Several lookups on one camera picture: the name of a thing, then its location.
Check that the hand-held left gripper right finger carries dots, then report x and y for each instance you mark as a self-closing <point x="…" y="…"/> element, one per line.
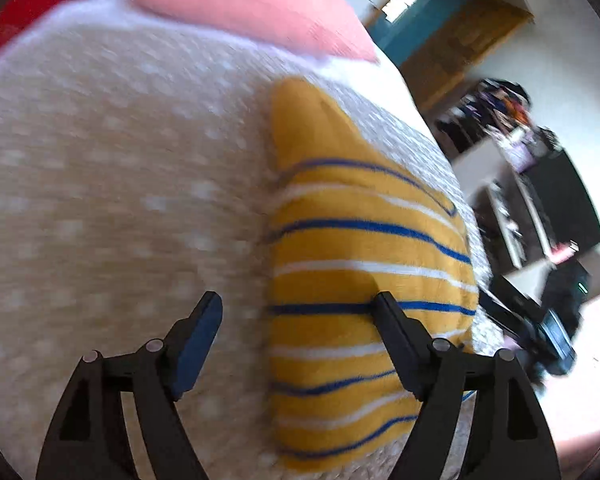
<point x="395" y="332"/>

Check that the grey patterned bedspread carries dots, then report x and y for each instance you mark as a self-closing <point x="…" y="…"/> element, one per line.
<point x="105" y="185"/>

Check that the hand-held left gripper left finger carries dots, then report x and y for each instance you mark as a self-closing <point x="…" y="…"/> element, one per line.
<point x="200" y="332"/>

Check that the pink pillow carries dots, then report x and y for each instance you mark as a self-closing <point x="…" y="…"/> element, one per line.
<point x="260" y="5"/>

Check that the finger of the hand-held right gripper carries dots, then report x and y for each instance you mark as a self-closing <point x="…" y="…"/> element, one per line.
<point x="507" y="310"/>

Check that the brown wooden door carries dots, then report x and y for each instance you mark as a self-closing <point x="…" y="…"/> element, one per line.
<point x="460" y="45"/>

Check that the white bed sheet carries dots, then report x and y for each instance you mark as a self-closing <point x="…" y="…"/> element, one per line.
<point x="360" y="75"/>

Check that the cluttered storage rack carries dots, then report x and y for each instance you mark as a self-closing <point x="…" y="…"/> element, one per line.
<point x="485" y="110"/>

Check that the teal door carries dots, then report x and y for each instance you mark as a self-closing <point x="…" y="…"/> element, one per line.
<point x="420" y="15"/>

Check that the yellow striped sweater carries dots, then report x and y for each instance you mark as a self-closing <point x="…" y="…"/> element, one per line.
<point x="360" y="240"/>

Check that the black television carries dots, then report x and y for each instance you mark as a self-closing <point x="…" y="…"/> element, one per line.
<point x="565" y="200"/>

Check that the white television cabinet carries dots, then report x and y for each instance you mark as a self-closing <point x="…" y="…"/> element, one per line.
<point x="480" y="170"/>

